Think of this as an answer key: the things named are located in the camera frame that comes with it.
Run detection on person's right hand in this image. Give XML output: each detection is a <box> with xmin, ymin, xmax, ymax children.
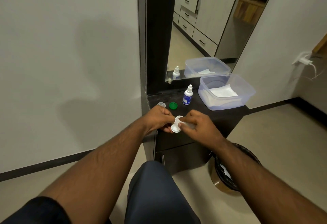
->
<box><xmin>177</xmin><ymin>109</ymin><xmax>225</xmax><ymax>151</ymax></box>

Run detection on person's left hand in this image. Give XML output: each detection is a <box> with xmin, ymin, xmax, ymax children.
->
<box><xmin>143</xmin><ymin>105</ymin><xmax>177</xmax><ymax>134</ymax></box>

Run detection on white tissue sheet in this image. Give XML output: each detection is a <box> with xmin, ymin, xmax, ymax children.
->
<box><xmin>178</xmin><ymin>119</ymin><xmax>196</xmax><ymax>130</ymax></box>

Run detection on white contact lens case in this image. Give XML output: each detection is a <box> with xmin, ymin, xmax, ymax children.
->
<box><xmin>170</xmin><ymin>115</ymin><xmax>184</xmax><ymax>133</ymax></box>

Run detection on small solution dropper bottle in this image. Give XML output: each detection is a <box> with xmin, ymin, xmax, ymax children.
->
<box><xmin>182</xmin><ymin>84</ymin><xmax>193</xmax><ymax>106</ymax></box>

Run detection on person's right forearm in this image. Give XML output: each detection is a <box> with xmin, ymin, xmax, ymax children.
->
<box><xmin>212</xmin><ymin>138</ymin><xmax>327</xmax><ymax>224</ymax></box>

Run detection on person's left forearm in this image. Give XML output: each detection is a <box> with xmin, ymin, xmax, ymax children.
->
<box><xmin>38</xmin><ymin>118</ymin><xmax>154</xmax><ymax>224</ymax></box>

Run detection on clear plastic container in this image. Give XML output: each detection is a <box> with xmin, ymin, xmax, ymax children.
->
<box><xmin>198</xmin><ymin>73</ymin><xmax>257</xmax><ymax>111</ymax></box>

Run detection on black dresser cabinet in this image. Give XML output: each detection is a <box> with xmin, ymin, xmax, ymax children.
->
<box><xmin>137</xmin><ymin>0</ymin><xmax>251</xmax><ymax>175</ymax></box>

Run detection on stack of white tissues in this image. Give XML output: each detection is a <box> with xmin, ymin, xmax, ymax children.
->
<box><xmin>208</xmin><ymin>84</ymin><xmax>239</xmax><ymax>98</ymax></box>

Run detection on crumpled white tissue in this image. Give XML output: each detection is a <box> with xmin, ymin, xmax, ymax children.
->
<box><xmin>219</xmin><ymin>165</ymin><xmax>232</xmax><ymax>181</ymax></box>

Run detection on trash bin with black liner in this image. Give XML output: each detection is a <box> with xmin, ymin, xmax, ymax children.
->
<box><xmin>210</xmin><ymin>142</ymin><xmax>262</xmax><ymax>194</ymax></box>

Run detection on dresser mirror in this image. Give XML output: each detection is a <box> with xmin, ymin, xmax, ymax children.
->
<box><xmin>165</xmin><ymin>0</ymin><xmax>281</xmax><ymax>83</ymax></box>

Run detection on dark blue trousers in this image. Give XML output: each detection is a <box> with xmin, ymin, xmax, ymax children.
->
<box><xmin>124</xmin><ymin>160</ymin><xmax>202</xmax><ymax>224</ymax></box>

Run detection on black shirt sleeve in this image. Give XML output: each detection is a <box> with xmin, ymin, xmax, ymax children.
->
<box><xmin>0</xmin><ymin>196</ymin><xmax>72</xmax><ymax>224</ymax></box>

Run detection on white wall charger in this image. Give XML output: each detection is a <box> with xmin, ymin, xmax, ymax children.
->
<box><xmin>292</xmin><ymin>51</ymin><xmax>314</xmax><ymax>66</ymax></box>

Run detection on white charger cable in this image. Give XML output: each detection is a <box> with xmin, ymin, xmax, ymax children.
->
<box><xmin>294</xmin><ymin>64</ymin><xmax>327</xmax><ymax>81</ymax></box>

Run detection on wooden wall shelf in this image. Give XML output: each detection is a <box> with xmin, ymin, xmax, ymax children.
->
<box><xmin>312</xmin><ymin>33</ymin><xmax>327</xmax><ymax>56</ymax></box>

